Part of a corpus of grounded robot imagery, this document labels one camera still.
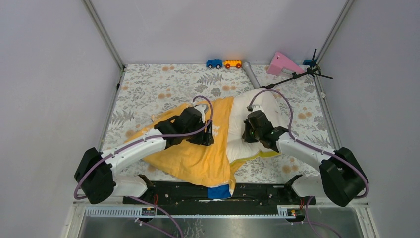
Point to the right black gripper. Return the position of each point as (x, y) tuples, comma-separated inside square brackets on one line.
[(246, 137)]

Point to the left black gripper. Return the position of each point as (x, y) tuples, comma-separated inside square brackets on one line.
[(205, 139)]

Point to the white pillow with yellow edge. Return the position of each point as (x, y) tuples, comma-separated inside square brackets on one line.
[(242, 131)]

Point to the yellow Mickey Mouse pillowcase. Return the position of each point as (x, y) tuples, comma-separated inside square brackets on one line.
[(209, 166)]

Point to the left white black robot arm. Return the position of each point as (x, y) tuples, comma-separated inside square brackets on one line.
[(98, 173)]

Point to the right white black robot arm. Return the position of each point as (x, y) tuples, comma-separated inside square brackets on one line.
[(341, 175)]

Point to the grey metal cylinder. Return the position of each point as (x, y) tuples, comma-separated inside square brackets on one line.
[(250, 74)]

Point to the orange toy wagon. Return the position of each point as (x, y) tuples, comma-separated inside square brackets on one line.
[(232, 64)]

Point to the blue toy car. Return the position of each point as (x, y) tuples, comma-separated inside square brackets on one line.
[(214, 63)]

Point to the floral patterned table mat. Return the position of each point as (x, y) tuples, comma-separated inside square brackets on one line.
[(148, 90)]

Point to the pink plastic wedge block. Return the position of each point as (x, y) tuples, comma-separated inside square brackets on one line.
[(280, 62)]

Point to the black tripod stand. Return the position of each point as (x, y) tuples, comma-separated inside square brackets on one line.
[(311, 71)]

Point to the blue clamp block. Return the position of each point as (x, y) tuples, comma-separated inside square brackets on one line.
[(309, 62)]

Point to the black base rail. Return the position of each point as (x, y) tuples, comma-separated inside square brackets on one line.
[(248, 200)]

